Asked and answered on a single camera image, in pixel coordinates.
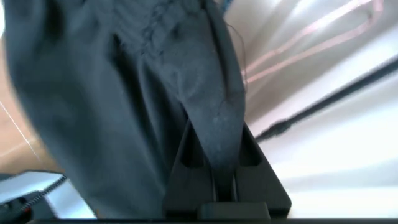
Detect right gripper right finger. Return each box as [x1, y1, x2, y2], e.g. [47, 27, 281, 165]
[234, 122, 292, 219]

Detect beige curtain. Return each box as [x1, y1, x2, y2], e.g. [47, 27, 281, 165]
[222, 0, 398, 219]

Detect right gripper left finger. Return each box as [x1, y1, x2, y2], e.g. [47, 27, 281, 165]
[162, 119, 216, 219]

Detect black clothes rack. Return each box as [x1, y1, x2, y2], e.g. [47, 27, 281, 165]
[254, 57, 398, 143]

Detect pink clothes hanger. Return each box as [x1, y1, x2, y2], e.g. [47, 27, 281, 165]
[241, 0, 386, 85]

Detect black shorts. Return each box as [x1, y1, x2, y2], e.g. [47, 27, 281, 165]
[2, 0, 247, 220]

